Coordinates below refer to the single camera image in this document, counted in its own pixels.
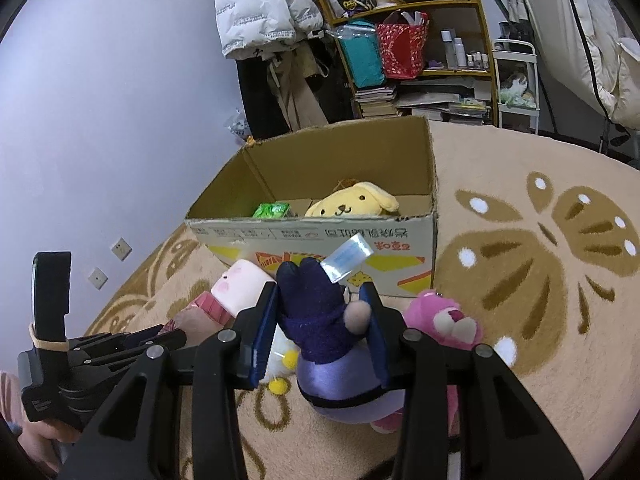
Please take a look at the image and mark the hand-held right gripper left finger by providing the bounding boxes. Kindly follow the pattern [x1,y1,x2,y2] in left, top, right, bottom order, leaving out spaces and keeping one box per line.
[60,282,279,480]

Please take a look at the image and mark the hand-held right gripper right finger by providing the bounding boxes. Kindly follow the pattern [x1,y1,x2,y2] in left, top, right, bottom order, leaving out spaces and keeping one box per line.
[360,282,584,480]

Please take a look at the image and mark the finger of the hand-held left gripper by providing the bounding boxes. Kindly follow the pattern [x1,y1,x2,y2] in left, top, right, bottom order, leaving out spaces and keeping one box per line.
[66,325,166,356]
[85,329,189,368]

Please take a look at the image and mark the purple plush toy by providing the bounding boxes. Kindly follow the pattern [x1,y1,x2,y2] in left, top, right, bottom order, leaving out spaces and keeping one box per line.
[276,232,407,427]

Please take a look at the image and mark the cardboard box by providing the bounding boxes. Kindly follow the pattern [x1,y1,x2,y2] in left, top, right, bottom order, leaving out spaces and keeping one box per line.
[185,115,440,301]

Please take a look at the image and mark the person's left forearm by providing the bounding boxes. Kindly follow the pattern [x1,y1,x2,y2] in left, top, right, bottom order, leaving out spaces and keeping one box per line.
[0,370,25,431]

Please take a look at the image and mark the person's left hand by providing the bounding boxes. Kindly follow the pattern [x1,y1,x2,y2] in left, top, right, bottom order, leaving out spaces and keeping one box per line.
[17,417,81,476]

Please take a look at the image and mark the white plush toy yellow feet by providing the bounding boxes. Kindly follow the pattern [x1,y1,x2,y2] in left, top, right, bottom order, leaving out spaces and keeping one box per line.
[259,319,297,396]

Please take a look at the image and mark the pink white striped plush toy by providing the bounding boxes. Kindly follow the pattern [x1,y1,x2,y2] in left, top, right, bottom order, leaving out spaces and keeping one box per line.
[160,259,268,346]

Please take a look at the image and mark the pink bear plush toy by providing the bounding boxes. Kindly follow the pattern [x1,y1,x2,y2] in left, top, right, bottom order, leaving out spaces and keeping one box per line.
[370,289,485,436]

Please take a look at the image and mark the green packet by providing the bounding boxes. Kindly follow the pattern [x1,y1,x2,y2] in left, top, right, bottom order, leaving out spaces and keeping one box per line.
[251,201,292,219]

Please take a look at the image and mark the yellow dog plush toy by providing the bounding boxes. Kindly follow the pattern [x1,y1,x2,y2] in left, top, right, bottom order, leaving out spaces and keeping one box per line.
[305,181,401,219]

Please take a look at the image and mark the clear plastic bag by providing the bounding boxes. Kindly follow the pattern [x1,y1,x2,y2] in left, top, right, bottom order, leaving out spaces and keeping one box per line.
[225,110,252,144]

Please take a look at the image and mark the beige patterned rug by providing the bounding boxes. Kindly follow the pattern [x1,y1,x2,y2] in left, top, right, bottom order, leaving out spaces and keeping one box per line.
[82,120,640,480]

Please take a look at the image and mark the black garment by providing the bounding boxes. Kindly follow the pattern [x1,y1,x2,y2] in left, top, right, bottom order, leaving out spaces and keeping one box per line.
[236,35,353,137]

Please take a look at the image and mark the stack of books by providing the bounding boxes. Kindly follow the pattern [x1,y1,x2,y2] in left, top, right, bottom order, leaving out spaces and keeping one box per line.
[354,85,399,120]

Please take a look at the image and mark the beige coat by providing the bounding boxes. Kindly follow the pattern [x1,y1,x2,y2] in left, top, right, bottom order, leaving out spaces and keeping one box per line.
[267,45,329,132]

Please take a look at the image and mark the pile of magazines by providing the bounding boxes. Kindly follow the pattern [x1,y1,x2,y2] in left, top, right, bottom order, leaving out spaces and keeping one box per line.
[397,79,494,126]

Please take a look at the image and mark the teal bag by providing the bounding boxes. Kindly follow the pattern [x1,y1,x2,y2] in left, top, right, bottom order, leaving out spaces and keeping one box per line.
[336,21,387,88]

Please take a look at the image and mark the small plush toy in cart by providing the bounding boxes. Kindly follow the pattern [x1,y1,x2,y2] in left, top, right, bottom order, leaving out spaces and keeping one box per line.
[500,74,537,109]

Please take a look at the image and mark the red patterned bag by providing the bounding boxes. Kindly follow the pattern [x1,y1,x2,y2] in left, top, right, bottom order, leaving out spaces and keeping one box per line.
[376,11,430,80]

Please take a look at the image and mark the grey tall bottle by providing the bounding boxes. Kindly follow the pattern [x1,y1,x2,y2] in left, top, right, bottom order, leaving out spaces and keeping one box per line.
[441,30,468,69]

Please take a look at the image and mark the white metal cart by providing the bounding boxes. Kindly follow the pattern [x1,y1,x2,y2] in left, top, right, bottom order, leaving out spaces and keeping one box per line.
[491,38,542,135]

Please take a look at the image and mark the white puffer jacket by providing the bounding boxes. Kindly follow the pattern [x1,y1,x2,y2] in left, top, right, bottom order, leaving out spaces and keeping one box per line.
[215,0,325,62]

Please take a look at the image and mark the wooden shelf unit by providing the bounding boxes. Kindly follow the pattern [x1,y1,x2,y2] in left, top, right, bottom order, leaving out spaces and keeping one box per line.
[312,0,501,127]

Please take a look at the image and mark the white fabric tent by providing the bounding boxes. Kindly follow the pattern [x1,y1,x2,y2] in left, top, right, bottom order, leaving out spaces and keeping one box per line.
[502,0,640,132]

